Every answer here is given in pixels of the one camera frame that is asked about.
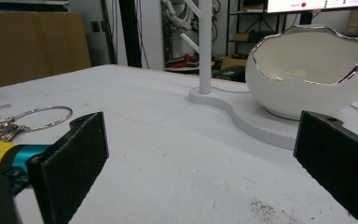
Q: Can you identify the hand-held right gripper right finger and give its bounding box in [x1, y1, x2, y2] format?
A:
[293, 110, 358, 224]

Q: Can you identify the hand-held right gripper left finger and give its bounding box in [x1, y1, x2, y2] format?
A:
[26, 111, 110, 224]

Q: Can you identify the bunch of keys with ring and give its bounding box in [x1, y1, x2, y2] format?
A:
[0, 105, 74, 190]

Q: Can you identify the white eggshell-shaped ceramic bowl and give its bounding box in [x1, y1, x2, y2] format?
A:
[244, 24, 358, 121]

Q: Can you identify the white stand with pegs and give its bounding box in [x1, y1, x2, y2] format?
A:
[180, 0, 358, 151]

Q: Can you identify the brown cardboard box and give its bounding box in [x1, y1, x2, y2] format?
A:
[0, 10, 92, 89]

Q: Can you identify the small cardboard box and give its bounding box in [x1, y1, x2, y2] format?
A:
[219, 54, 248, 71]

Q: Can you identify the red tool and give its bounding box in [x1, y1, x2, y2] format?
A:
[167, 53, 200, 69]

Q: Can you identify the computer monitor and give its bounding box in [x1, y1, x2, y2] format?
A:
[266, 0, 358, 26]

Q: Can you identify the black metal shelf rack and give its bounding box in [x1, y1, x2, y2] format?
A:
[226, 0, 293, 57]

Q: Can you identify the black metal post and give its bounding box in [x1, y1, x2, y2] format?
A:
[117, 0, 144, 69]

